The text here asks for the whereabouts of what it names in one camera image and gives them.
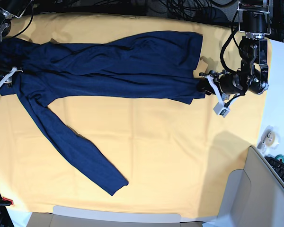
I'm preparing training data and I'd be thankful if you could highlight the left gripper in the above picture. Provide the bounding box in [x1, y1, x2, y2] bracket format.
[196, 70, 248, 103]

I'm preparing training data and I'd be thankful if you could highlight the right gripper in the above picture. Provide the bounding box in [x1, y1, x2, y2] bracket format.
[0, 66, 23, 88]

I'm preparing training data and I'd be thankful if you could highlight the navy blue long-sleeve shirt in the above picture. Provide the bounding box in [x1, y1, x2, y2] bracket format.
[0, 31, 205, 195]

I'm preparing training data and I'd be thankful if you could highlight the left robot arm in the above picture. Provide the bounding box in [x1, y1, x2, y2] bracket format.
[197, 0, 271, 107]

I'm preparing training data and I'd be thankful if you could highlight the yellow table cloth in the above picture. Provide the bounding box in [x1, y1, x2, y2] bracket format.
[0, 0, 273, 219]

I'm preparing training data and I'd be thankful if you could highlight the clear tape dispenser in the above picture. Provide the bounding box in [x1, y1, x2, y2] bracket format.
[257, 125, 280, 151]

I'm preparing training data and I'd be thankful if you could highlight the green tape roll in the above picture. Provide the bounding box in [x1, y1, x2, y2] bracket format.
[275, 154, 284, 162]

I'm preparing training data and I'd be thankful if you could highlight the red black clamp bottom left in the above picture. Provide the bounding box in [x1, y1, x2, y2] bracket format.
[0, 197, 14, 206]

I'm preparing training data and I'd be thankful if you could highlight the cardboard box right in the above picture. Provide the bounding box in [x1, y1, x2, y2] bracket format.
[215, 146, 284, 227]

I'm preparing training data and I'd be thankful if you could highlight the cardboard box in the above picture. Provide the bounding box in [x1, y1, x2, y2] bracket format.
[215, 146, 284, 227]
[27, 206, 203, 227]

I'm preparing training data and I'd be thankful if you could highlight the cardboard box bottom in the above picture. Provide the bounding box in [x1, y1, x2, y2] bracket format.
[27, 206, 203, 227]

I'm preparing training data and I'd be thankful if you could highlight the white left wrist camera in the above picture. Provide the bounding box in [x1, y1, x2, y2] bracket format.
[213, 103, 230, 118]

